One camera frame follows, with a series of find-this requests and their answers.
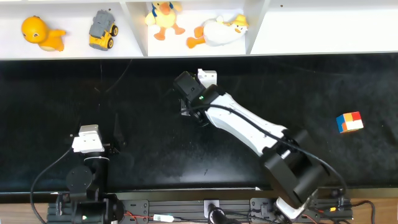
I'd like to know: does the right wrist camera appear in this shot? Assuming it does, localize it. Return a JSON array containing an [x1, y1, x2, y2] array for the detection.
[[197, 68, 218, 89]]

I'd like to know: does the white shelf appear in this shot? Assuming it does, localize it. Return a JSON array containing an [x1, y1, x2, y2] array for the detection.
[[0, 0, 398, 61]]

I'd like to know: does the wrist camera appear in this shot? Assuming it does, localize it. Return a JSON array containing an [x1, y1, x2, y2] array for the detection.
[[72, 124, 105, 154], [197, 68, 218, 89]]

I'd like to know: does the black cable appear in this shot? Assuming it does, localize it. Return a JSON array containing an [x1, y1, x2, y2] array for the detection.
[[179, 103, 348, 197], [29, 147, 74, 224]]

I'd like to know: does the mounting rail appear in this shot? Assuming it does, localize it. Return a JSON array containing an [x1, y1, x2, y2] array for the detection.
[[46, 189, 376, 224]]

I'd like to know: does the yellow rubber duck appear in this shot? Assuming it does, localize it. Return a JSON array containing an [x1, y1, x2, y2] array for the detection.
[[21, 16, 67, 52]]

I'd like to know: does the white plush duck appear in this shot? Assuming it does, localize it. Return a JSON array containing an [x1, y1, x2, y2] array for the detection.
[[186, 14, 249, 50]]

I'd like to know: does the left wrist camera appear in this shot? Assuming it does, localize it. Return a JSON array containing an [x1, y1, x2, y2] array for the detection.
[[72, 124, 105, 154]]

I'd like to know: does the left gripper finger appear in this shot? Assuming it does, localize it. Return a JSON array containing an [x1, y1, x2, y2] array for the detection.
[[113, 112, 126, 149]]

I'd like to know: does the grey and yellow toy truck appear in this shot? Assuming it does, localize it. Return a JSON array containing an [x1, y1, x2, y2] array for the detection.
[[88, 9, 119, 52]]

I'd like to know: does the many-coloured puzzle cube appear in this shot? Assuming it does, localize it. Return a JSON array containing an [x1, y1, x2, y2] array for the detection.
[[335, 111, 364, 134]]

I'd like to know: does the yellow plush duck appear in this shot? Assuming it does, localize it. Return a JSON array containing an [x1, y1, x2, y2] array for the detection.
[[144, 1, 186, 42]]

